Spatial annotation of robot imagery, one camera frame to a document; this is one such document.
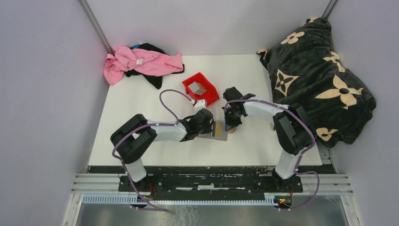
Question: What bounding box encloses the yellow credit card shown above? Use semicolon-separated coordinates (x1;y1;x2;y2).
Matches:
215;121;225;139

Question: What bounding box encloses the tan leather card holder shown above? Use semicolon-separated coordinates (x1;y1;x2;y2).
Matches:
198;121;235;141

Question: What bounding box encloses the red plastic bin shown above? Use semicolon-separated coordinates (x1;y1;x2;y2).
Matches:
182;72;220;106

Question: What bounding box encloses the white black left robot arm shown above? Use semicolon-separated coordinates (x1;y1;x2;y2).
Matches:
110;108;214;192

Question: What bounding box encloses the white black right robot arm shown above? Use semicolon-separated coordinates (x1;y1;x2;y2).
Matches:
223;87;316;192

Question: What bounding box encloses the stack of credit cards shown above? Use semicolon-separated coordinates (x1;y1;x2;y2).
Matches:
188;82;207;96

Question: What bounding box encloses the black garment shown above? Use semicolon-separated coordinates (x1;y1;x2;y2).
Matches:
119;43;185;89

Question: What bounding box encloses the pink cloth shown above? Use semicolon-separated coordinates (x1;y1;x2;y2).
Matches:
103;46;184;85

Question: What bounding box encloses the black floral blanket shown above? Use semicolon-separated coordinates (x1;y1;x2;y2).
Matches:
257;17;376;148

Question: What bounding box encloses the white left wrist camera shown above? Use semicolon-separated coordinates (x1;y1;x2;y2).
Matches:
193;99;207;113

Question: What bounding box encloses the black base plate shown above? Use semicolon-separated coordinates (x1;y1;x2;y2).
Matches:
135;166;303;193

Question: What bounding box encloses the aluminium rail frame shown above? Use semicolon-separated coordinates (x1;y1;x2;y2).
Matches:
62;173;361;226

